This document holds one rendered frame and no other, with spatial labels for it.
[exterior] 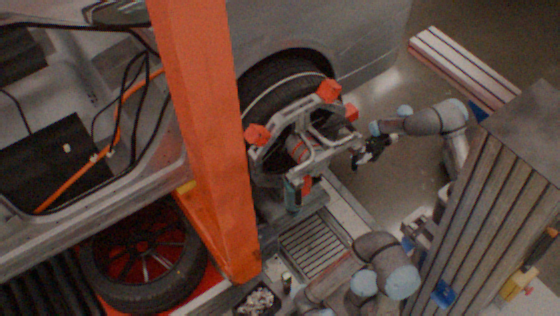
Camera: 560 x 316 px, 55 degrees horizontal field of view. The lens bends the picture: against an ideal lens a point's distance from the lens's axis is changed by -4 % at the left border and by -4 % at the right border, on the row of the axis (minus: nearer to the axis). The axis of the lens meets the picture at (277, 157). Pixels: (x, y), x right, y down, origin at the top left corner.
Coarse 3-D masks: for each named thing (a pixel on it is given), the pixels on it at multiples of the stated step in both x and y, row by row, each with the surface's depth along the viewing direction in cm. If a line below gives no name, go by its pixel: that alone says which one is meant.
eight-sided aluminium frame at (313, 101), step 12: (312, 96) 260; (288, 108) 257; (312, 108) 259; (324, 108) 265; (336, 108) 271; (276, 120) 254; (288, 120) 254; (276, 132) 255; (336, 132) 291; (324, 144) 298; (252, 156) 261; (252, 168) 272; (264, 180) 278; (276, 180) 287
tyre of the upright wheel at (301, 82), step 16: (272, 64) 265; (288, 64) 267; (304, 64) 272; (240, 80) 265; (256, 80) 261; (272, 80) 259; (288, 80) 259; (304, 80) 260; (320, 80) 266; (240, 96) 261; (256, 96) 258; (272, 96) 255; (288, 96) 256; (240, 112) 260; (256, 112) 255; (272, 112) 257
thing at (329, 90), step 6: (324, 78) 261; (324, 84) 261; (330, 84) 259; (336, 84) 262; (318, 90) 263; (324, 90) 261; (330, 90) 258; (336, 90) 260; (324, 96) 261; (330, 96) 261; (336, 96) 264; (330, 102) 264
